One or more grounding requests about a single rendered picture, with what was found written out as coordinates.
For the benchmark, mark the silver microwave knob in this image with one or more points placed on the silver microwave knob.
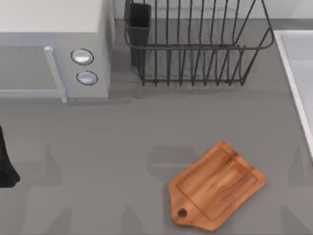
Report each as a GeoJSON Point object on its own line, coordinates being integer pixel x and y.
{"type": "Point", "coordinates": [82, 56]}
{"type": "Point", "coordinates": [86, 77]}

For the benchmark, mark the wooden cutting board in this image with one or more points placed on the wooden cutting board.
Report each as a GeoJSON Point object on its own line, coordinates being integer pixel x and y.
{"type": "Point", "coordinates": [215, 188]}

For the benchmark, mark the black cutlery holder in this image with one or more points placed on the black cutlery holder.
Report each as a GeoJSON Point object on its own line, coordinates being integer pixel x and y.
{"type": "Point", "coordinates": [138, 22]}

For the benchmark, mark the pale microwave oven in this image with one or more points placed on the pale microwave oven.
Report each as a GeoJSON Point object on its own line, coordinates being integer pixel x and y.
{"type": "Point", "coordinates": [73, 24]}

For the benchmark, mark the microwave oven door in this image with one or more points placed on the microwave oven door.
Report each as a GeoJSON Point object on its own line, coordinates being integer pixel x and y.
{"type": "Point", "coordinates": [24, 68]}

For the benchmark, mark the white sink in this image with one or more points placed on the white sink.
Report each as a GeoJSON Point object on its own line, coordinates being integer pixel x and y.
{"type": "Point", "coordinates": [297, 80]}

